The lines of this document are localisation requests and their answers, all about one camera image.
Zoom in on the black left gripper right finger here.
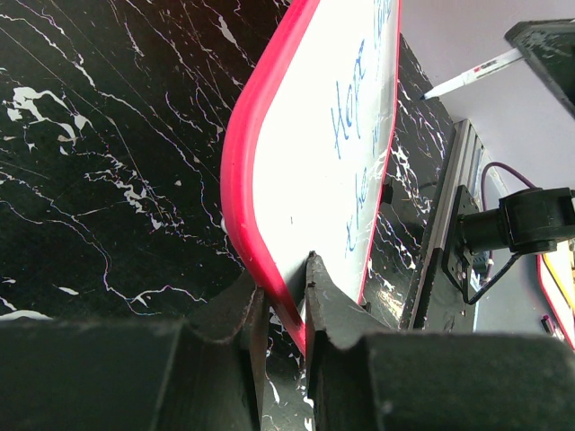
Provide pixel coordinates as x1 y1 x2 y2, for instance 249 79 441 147
305 253 574 430

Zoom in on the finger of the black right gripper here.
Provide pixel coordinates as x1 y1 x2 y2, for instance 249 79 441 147
504 18 575 117

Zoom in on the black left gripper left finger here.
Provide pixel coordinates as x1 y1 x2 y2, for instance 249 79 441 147
1 274 269 430

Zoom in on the white marker blue cap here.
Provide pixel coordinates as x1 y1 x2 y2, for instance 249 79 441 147
420 48 524 101

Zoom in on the pink framed whiteboard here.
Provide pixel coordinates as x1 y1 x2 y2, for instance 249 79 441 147
220 1 402 349

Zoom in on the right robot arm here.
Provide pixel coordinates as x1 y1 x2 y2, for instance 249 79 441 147
461 19 574 255

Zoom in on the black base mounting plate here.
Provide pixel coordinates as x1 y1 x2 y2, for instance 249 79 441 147
399 185 480 333

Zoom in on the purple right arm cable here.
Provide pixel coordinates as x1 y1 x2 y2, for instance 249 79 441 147
480 161 538 212

